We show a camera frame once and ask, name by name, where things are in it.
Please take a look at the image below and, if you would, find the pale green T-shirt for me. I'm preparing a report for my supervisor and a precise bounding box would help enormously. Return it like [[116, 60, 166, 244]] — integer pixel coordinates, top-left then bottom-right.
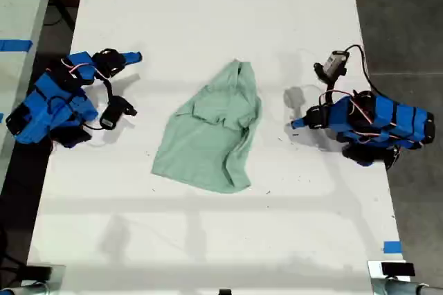
[[151, 60, 263, 195]]

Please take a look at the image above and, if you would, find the long blue tape strip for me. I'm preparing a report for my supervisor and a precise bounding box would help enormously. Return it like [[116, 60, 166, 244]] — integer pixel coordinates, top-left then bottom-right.
[[0, 39, 34, 53]]

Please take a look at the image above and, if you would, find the white side table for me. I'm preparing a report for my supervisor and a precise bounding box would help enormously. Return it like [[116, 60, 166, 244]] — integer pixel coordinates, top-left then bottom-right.
[[0, 0, 60, 180]]

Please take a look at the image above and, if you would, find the small blue tape piece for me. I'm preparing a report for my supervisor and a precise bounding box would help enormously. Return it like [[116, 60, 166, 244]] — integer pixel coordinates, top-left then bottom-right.
[[383, 240, 402, 254]]

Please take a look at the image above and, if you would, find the white flat box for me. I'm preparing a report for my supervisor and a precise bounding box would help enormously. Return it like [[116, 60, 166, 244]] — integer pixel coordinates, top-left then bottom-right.
[[367, 260, 417, 279]]

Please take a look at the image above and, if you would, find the black rectangular device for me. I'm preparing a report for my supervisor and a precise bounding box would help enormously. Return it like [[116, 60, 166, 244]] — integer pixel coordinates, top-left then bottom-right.
[[381, 262, 415, 277]]

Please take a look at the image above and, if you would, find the grey metal pipe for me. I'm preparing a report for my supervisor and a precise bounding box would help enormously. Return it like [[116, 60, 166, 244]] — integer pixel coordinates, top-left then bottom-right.
[[370, 276, 443, 295], [0, 281, 53, 295]]

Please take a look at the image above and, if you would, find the silver metal plate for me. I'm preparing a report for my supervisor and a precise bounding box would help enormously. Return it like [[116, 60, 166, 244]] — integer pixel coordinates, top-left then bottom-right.
[[19, 264, 66, 294]]

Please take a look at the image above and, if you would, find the small black box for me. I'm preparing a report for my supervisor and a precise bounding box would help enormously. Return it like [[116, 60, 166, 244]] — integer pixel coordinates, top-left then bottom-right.
[[24, 265, 53, 283]]

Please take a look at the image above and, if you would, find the short black camera stalk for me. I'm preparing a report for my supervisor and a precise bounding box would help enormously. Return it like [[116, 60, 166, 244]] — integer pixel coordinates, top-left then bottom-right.
[[102, 78, 117, 100], [323, 80, 337, 102]]

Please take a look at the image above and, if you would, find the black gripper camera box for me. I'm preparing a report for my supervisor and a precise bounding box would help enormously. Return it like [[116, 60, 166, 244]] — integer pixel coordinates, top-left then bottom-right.
[[99, 96, 138, 132], [314, 51, 348, 83]]

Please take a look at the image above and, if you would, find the thin black camera cable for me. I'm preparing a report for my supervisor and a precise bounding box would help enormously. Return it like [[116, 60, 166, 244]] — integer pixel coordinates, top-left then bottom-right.
[[341, 44, 381, 98], [71, 114, 105, 132]]

